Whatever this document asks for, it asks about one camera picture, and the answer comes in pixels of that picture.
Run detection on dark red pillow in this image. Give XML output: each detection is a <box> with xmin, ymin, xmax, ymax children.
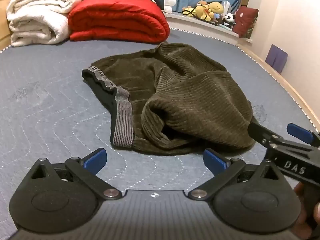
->
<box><xmin>232</xmin><ymin>6</ymin><xmax>259</xmax><ymax>38</ymax></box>

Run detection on dark olive corduroy pants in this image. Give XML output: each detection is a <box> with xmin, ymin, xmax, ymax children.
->
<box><xmin>82</xmin><ymin>42</ymin><xmax>257</xmax><ymax>155</ymax></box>

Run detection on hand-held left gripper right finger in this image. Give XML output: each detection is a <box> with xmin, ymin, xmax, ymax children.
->
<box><xmin>187</xmin><ymin>148</ymin><xmax>288</xmax><ymax>201</ymax></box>

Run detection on yellow plush toy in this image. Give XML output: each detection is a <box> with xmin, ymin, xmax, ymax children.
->
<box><xmin>209</xmin><ymin>2</ymin><xmax>225</xmax><ymax>16</ymax></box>
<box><xmin>182</xmin><ymin>1</ymin><xmax>215</xmax><ymax>22</ymax></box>

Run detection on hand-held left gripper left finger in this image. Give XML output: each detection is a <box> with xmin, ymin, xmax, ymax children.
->
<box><xmin>28</xmin><ymin>148</ymin><xmax>123</xmax><ymax>201</ymax></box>

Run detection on grey quilted mattress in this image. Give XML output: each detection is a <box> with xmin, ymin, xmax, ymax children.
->
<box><xmin>0</xmin><ymin>26</ymin><xmax>320</xmax><ymax>240</ymax></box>

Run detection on white plush toy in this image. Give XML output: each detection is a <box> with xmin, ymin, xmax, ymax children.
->
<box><xmin>162</xmin><ymin>0</ymin><xmax>177</xmax><ymax>13</ymax></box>

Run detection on red folded blanket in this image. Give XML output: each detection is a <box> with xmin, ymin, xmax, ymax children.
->
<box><xmin>68</xmin><ymin>0</ymin><xmax>170</xmax><ymax>43</ymax></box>

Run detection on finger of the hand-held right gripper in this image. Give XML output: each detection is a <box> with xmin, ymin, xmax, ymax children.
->
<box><xmin>287</xmin><ymin>123</ymin><xmax>320</xmax><ymax>149</ymax></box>
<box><xmin>247</xmin><ymin>121</ymin><xmax>285</xmax><ymax>153</ymax></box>

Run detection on person's right hand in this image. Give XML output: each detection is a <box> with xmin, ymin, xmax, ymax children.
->
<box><xmin>291</xmin><ymin>181</ymin><xmax>320</xmax><ymax>240</ymax></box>

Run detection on purple sheet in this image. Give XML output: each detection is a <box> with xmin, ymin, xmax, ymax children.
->
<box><xmin>265</xmin><ymin>44</ymin><xmax>288</xmax><ymax>75</ymax></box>

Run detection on panda plush toy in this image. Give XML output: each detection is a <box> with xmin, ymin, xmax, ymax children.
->
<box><xmin>223</xmin><ymin>13</ymin><xmax>237</xmax><ymax>29</ymax></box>

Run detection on white folded blanket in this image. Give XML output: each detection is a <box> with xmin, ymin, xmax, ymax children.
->
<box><xmin>6</xmin><ymin>0</ymin><xmax>83</xmax><ymax>47</ymax></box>

